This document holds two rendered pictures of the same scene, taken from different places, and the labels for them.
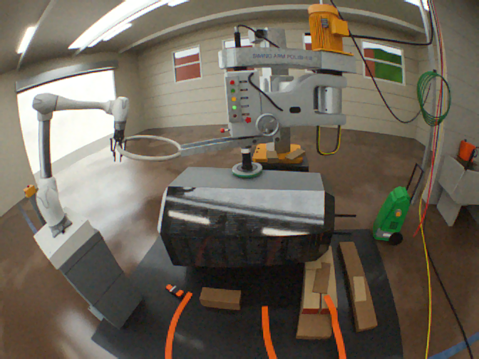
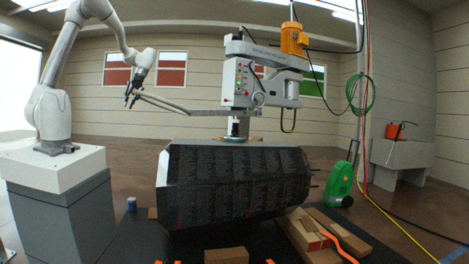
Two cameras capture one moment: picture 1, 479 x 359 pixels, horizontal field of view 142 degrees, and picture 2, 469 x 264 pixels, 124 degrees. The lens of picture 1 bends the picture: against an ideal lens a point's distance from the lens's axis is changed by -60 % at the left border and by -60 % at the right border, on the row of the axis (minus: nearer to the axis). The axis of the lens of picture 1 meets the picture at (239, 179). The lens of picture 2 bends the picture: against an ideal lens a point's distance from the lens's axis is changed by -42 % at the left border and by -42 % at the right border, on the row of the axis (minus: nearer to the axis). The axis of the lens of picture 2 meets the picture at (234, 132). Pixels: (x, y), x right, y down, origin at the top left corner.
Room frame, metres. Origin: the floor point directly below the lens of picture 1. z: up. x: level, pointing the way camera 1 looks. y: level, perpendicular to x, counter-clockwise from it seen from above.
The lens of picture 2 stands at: (-0.32, 0.76, 1.10)
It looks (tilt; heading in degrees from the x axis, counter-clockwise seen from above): 5 degrees down; 334
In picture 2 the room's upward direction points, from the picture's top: 3 degrees clockwise
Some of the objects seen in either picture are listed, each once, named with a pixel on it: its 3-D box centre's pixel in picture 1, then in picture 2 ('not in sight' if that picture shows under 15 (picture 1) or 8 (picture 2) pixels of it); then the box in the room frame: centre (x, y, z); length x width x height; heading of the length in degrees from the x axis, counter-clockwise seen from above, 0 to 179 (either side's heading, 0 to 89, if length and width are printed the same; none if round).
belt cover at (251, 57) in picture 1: (290, 61); (269, 59); (1.39, -0.41, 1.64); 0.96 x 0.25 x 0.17; 96
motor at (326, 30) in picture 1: (326, 30); (292, 41); (1.41, -0.72, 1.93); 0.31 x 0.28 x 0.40; 6
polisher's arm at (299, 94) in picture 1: (299, 105); (272, 91); (1.38, -0.45, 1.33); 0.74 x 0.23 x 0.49; 96
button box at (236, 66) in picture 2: (233, 99); (238, 76); (1.24, 0.00, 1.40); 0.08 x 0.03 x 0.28; 96
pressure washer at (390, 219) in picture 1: (397, 202); (341, 172); (1.27, -1.59, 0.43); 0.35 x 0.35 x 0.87; 61
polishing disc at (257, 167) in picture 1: (246, 168); (234, 136); (1.36, -0.06, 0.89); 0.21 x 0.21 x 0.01
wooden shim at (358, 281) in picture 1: (359, 288); (339, 230); (0.68, -0.88, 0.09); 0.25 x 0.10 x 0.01; 162
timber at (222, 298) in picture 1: (221, 298); (226, 259); (0.82, 0.21, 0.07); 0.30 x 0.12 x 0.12; 81
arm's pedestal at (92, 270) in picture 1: (93, 277); (72, 243); (0.70, 1.17, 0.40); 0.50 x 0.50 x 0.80; 69
